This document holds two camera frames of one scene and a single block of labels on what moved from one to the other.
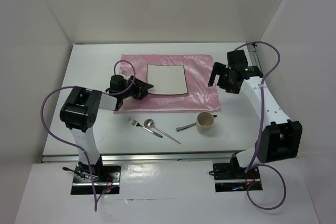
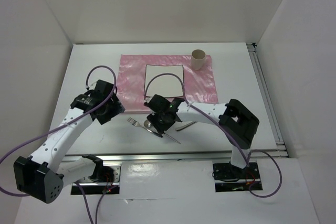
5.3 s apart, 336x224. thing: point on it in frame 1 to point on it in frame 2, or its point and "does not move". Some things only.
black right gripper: (219, 68) to (153, 118)
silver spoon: (149, 124) does not move
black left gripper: (138, 93) to (117, 107)
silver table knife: (180, 128) does not move
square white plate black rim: (166, 80) does not move
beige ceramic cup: (205, 120) to (198, 56)
